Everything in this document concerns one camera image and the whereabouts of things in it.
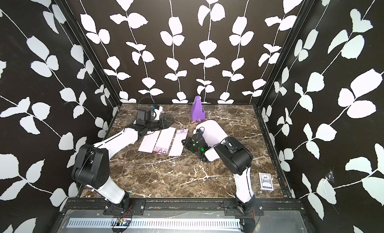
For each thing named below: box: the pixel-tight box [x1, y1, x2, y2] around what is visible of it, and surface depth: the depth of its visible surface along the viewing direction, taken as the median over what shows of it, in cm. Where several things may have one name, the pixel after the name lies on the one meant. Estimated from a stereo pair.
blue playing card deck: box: [258, 172, 274, 191], surface depth 83 cm
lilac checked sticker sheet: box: [168, 128, 189, 156], surface depth 100 cm
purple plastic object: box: [190, 95, 206, 121], surface depth 109 cm
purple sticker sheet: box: [153, 127, 176, 154], surface depth 100 cm
